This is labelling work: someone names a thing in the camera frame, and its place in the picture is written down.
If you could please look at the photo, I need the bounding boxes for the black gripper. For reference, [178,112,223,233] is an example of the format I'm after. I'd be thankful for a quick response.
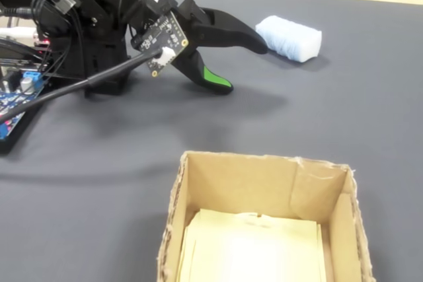
[141,0,269,96]

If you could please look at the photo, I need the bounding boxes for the black camera circuit board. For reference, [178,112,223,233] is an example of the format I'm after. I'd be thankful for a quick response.
[131,10,192,79]

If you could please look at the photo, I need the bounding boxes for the pale yellow paper sheets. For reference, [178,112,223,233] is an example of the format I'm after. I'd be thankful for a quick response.
[178,208,328,282]

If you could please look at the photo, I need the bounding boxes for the light blue foam block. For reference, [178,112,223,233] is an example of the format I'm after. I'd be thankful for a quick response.
[255,15,323,63]

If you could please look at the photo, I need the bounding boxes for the thin black servo wire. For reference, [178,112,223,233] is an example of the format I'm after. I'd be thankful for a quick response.
[118,0,150,42]

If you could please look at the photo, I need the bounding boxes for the black power plug cable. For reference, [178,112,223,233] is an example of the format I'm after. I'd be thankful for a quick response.
[0,6,38,19]

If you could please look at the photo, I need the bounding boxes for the black circuit board holder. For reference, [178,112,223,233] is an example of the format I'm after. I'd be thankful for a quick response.
[0,75,56,155]

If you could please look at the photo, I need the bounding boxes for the blue controller circuit board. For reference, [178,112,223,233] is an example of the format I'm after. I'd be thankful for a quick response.
[0,69,48,141]

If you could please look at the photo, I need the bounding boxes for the black wire bundle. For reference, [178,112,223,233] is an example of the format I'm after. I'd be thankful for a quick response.
[31,0,84,79]

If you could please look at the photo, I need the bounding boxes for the open cardboard box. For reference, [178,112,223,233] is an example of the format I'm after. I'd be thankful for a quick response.
[155,150,376,282]

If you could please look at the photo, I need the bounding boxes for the dark grey table mat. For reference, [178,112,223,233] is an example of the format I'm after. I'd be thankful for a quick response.
[0,0,423,282]

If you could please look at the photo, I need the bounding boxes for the thick black camera cable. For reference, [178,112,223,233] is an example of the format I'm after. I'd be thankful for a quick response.
[0,49,165,124]

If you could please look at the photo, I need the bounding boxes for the motor driver circuit board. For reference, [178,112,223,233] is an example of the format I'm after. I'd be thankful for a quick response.
[32,38,54,57]

